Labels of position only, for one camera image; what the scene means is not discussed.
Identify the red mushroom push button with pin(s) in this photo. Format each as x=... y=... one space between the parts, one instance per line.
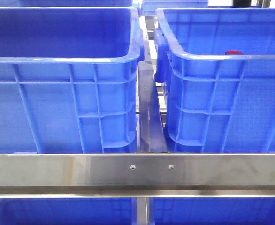
x=233 y=52

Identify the large blue crate left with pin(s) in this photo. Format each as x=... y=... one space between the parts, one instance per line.
x=68 y=79

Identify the large blue crate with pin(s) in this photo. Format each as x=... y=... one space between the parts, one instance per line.
x=217 y=103
x=68 y=79

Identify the large blue crate right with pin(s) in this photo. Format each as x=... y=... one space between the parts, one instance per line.
x=217 y=103

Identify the lower blue crate right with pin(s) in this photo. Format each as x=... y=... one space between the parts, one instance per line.
x=213 y=211

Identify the rear blue crate right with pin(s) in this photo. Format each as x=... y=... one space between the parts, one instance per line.
x=149 y=6

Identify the lower blue crate left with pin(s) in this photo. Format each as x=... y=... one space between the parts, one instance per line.
x=68 y=211

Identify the rear blue crate left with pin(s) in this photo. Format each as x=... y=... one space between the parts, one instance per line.
x=69 y=3

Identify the steel centre divider rail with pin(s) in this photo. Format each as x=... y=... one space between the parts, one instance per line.
x=152 y=139

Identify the stainless steel front rail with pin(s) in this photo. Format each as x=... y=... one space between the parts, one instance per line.
x=137 y=175

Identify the steel vertical post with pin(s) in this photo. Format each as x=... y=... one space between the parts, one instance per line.
x=143 y=215

